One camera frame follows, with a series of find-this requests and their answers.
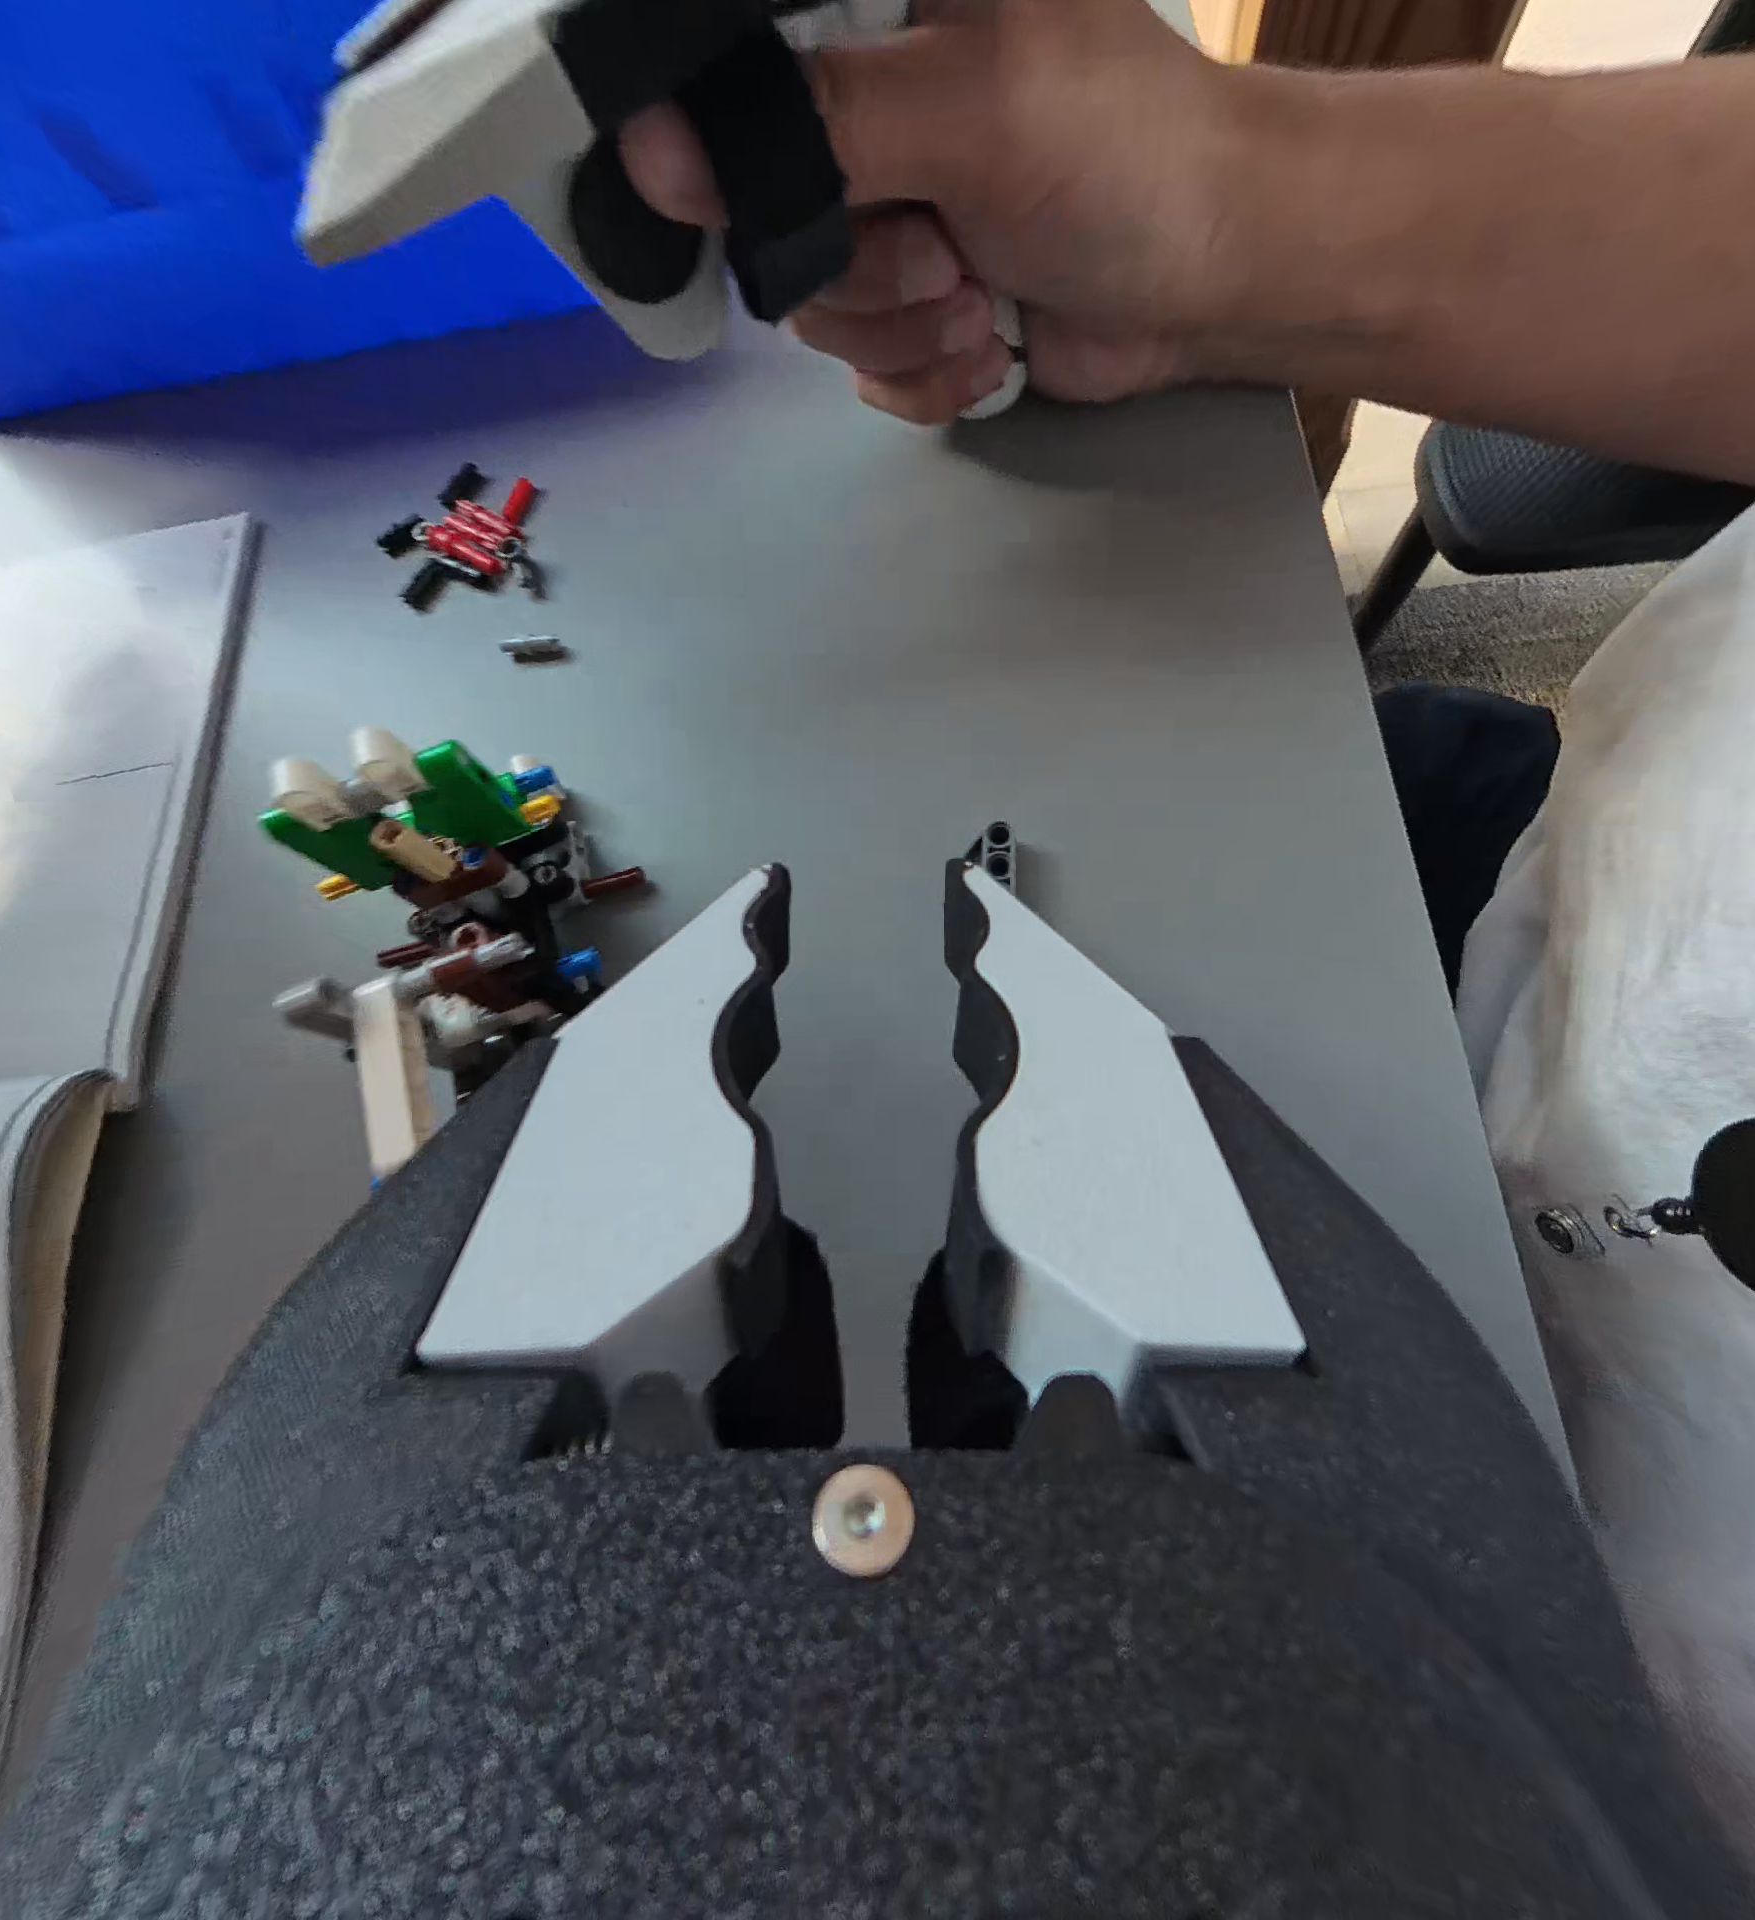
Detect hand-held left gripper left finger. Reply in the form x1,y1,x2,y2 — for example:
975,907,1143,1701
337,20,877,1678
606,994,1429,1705
417,861,841,1447

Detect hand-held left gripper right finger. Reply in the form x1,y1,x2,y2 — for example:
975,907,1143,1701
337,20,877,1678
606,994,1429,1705
908,857,1309,1451

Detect small dark grey lego beam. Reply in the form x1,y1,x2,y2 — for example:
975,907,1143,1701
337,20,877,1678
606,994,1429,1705
967,819,1053,905

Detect long lego truck chassis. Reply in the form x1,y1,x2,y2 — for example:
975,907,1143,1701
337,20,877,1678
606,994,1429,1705
259,725,654,1189

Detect person's right forearm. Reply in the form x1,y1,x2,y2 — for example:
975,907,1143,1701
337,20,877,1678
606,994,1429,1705
1238,30,1755,490

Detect person's right hand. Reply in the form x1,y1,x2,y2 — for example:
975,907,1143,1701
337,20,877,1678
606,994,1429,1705
620,0,1307,423

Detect blue plastic bin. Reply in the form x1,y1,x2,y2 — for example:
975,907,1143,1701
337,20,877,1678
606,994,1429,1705
0,0,643,431

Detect pile of red black pins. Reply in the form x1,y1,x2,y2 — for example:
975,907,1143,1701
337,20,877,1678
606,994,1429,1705
375,461,551,610

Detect person's dark trousers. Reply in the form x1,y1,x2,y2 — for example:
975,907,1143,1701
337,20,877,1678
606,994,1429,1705
1372,679,1563,994

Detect person's white shirt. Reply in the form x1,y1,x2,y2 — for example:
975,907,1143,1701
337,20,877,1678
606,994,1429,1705
1454,440,1755,1920

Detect open instruction booklet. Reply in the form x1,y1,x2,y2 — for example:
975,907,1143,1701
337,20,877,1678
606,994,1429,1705
0,515,266,1867

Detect dark mesh office chair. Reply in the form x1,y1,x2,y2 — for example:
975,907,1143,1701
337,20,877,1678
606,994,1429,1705
1349,417,1755,651

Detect wooden furniture panel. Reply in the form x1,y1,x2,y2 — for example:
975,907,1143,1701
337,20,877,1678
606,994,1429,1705
1193,0,1534,70

